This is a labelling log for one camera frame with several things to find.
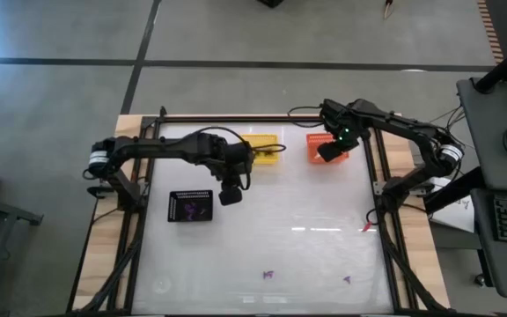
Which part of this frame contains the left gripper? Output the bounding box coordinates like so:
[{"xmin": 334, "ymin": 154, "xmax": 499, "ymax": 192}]
[{"xmin": 198, "ymin": 131, "xmax": 255, "ymax": 191}]

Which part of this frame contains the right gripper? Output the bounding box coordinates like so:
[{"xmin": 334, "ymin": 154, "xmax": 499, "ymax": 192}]
[{"xmin": 319, "ymin": 98, "xmax": 371, "ymax": 147}]

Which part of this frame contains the yellow plastic basket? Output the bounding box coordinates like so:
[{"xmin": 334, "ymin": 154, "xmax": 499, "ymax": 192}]
[{"xmin": 251, "ymin": 133, "xmax": 280, "ymax": 166}]

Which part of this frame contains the orange plastic basket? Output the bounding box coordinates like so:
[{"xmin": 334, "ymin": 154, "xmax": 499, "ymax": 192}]
[{"xmin": 305, "ymin": 132, "xmax": 351, "ymax": 165}]

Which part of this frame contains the black plastic basket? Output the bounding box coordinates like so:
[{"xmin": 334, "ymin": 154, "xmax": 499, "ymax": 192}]
[{"xmin": 167, "ymin": 189, "xmax": 215, "ymax": 223}]

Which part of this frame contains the black diagonal beam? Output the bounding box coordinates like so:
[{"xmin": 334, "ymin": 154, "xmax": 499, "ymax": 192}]
[{"xmin": 423, "ymin": 166, "xmax": 477, "ymax": 215}]

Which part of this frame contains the white paper sheet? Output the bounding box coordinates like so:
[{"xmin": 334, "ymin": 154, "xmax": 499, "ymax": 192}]
[{"xmin": 429, "ymin": 174, "xmax": 475, "ymax": 234}]

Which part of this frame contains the black desk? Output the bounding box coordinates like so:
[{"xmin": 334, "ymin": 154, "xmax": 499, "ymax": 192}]
[{"xmin": 457, "ymin": 77, "xmax": 507, "ymax": 191}]

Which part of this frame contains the black metal pole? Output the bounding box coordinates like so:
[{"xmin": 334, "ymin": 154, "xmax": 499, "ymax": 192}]
[{"xmin": 474, "ymin": 33, "xmax": 507, "ymax": 94}]

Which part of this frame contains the grey desk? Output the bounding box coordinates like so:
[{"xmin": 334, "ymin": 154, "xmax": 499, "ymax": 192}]
[{"xmin": 470, "ymin": 188, "xmax": 507, "ymax": 300}]

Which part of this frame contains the grey metal stand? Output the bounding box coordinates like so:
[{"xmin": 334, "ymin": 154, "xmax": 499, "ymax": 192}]
[{"xmin": 0, "ymin": 191, "xmax": 45, "ymax": 317}]

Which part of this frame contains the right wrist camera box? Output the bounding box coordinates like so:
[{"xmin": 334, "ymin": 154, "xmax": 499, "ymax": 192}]
[{"xmin": 316, "ymin": 141, "xmax": 343, "ymax": 164}]

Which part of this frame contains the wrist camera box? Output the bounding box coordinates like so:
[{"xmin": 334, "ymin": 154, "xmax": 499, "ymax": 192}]
[
  {"xmin": 316, "ymin": 141, "xmax": 343, "ymax": 164},
  {"xmin": 218, "ymin": 186, "xmax": 244, "ymax": 207}
]

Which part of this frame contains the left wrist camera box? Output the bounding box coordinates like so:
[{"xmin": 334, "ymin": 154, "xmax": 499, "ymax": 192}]
[{"xmin": 218, "ymin": 186, "xmax": 244, "ymax": 207}]

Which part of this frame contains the black metal table frame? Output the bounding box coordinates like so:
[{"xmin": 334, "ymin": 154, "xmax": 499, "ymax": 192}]
[{"xmin": 66, "ymin": 114, "xmax": 449, "ymax": 317}]

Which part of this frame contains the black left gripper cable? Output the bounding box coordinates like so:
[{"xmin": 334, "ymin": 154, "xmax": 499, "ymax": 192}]
[{"xmin": 191, "ymin": 126, "xmax": 288, "ymax": 190}]

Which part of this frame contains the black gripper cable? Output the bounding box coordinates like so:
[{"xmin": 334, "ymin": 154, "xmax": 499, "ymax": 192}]
[
  {"xmin": 287, "ymin": 105, "xmax": 325, "ymax": 129},
  {"xmin": 191, "ymin": 126, "xmax": 288, "ymax": 190}
]

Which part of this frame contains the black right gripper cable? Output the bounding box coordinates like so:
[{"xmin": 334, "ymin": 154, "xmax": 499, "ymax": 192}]
[{"xmin": 287, "ymin": 105, "xmax": 325, "ymax": 129}]

